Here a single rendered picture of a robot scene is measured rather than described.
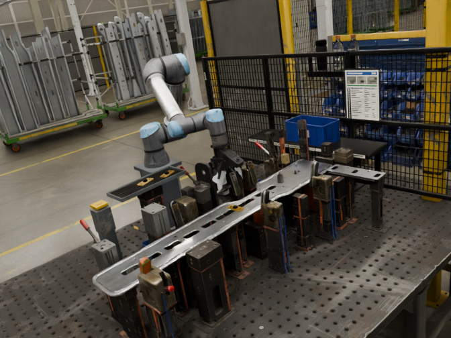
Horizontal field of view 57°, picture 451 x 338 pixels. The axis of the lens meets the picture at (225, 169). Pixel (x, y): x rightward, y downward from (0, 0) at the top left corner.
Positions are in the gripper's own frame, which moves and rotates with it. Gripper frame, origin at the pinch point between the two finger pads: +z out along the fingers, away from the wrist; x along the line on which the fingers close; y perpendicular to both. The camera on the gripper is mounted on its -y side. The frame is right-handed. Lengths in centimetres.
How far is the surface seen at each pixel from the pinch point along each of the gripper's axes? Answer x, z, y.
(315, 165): -39.2, 3.0, -18.0
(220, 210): 5.6, 11.3, 5.4
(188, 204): 17.6, 3.7, 11.7
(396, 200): -97, 44, -29
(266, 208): -3.3, 10.5, -15.9
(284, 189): -27.4, 12.2, -6.4
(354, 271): -22, 45, -44
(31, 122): -141, 16, 688
